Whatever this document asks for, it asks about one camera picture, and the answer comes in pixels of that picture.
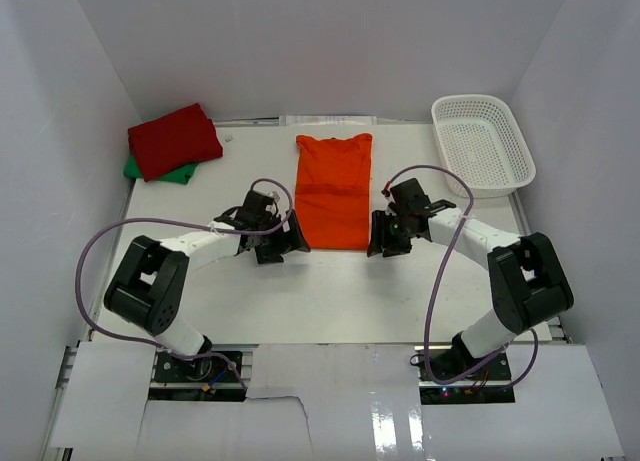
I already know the orange t shirt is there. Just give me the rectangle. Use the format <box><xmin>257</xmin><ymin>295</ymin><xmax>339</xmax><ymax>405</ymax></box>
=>
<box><xmin>295</xmin><ymin>133</ymin><xmax>373</xmax><ymax>251</ymax></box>

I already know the white paper sheet front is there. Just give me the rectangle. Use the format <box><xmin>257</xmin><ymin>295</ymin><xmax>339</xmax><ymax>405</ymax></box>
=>
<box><xmin>51</xmin><ymin>342</ymin><xmax>624</xmax><ymax>460</ymax></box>

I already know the green folded t shirt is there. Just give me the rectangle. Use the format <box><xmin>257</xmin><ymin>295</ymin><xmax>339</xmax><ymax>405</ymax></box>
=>
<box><xmin>123</xmin><ymin>154</ymin><xmax>199</xmax><ymax>185</ymax></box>

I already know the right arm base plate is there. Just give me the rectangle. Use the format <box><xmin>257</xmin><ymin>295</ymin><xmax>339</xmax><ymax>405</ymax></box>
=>
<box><xmin>409</xmin><ymin>350</ymin><xmax>516</xmax><ymax>406</ymax></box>

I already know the paper strip at back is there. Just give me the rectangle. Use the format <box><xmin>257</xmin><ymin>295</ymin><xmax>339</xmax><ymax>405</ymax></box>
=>
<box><xmin>279</xmin><ymin>115</ymin><xmax>377</xmax><ymax>127</ymax></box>

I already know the red folded t shirt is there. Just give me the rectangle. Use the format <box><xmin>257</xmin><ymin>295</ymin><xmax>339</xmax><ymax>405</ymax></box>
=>
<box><xmin>128</xmin><ymin>103</ymin><xmax>224</xmax><ymax>181</ymax></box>

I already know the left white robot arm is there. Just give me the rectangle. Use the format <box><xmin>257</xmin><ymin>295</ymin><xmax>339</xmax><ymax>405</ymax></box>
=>
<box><xmin>103</xmin><ymin>190</ymin><xmax>311</xmax><ymax>380</ymax></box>

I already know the white perforated plastic basket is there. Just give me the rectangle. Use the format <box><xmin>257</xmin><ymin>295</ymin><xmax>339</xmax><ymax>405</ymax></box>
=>
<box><xmin>431</xmin><ymin>94</ymin><xmax>536</xmax><ymax>199</ymax></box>

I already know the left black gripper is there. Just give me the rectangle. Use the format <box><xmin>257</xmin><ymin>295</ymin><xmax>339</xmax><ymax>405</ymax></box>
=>
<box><xmin>255</xmin><ymin>209</ymin><xmax>309</xmax><ymax>264</ymax></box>

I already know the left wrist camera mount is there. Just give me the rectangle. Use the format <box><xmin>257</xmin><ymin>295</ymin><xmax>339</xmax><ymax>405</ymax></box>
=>
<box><xmin>266</xmin><ymin>191</ymin><xmax>280</xmax><ymax>215</ymax></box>

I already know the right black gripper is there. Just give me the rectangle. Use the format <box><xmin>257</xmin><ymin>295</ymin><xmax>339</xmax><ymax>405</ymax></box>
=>
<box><xmin>367</xmin><ymin>210</ymin><xmax>413</xmax><ymax>258</ymax></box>

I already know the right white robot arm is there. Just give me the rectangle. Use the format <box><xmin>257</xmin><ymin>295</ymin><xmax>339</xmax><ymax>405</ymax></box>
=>
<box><xmin>367</xmin><ymin>178</ymin><xmax>574</xmax><ymax>385</ymax></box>

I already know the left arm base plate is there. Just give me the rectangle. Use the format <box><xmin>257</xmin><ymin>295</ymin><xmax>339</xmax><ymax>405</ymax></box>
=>
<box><xmin>148</xmin><ymin>351</ymin><xmax>246</xmax><ymax>402</ymax></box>

